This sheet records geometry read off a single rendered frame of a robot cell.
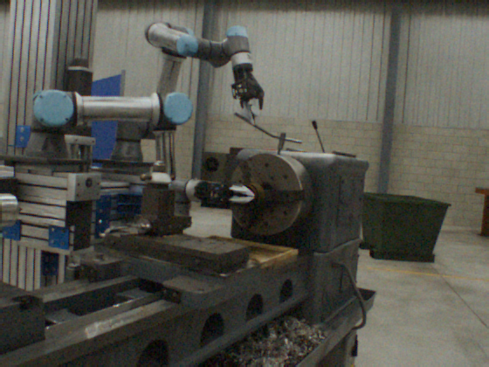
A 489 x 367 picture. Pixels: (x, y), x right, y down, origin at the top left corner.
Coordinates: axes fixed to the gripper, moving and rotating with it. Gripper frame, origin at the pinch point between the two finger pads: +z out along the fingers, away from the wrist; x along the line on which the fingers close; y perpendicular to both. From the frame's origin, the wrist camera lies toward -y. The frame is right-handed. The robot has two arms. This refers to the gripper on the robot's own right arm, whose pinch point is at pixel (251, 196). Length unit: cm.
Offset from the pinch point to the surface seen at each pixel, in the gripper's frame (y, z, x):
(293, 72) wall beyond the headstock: -936, -430, 249
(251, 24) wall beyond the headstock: -897, -545, 372
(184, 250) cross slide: 44.4, 6.5, -11.8
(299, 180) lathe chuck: -15.7, 10.6, 6.3
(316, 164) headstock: -31.0, 10.6, 12.5
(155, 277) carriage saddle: 46, -1, -20
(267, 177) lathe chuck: -15.0, -2.3, 6.2
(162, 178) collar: 38.2, -7.6, 5.4
